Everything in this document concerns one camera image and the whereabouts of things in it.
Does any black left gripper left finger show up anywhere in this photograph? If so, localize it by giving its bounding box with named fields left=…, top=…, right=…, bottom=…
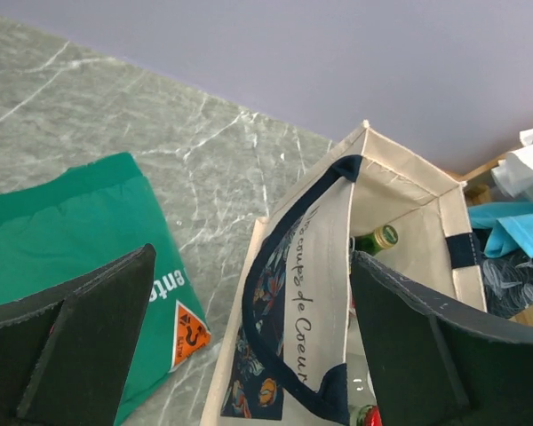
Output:
left=0, top=244, right=156, bottom=425

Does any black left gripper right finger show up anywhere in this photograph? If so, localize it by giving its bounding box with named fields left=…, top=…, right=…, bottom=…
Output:
left=351, top=252, right=533, bottom=425

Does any dark cola glass bottle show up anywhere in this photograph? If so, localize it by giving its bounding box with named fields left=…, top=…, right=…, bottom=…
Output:
left=349, top=405, right=382, bottom=426

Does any beige canvas tote bag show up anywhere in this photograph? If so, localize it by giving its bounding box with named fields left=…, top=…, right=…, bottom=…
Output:
left=201, top=122, right=486, bottom=425

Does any green folded t-shirt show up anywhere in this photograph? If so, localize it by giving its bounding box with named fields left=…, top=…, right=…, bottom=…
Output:
left=0, top=153, right=211, bottom=423

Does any green glass bottle gold cap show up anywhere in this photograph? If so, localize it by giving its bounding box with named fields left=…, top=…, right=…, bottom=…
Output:
left=353, top=225, right=399, bottom=256

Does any turquoise hanging shirt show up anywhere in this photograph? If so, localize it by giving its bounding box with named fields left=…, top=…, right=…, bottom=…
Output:
left=468, top=201, right=533, bottom=258

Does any wooden clothes rack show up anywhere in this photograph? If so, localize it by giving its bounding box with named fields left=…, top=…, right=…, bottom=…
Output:
left=460, top=155, right=533, bottom=327

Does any white hanging shirt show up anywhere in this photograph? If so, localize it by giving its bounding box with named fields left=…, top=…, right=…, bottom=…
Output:
left=491, top=128, right=533, bottom=201

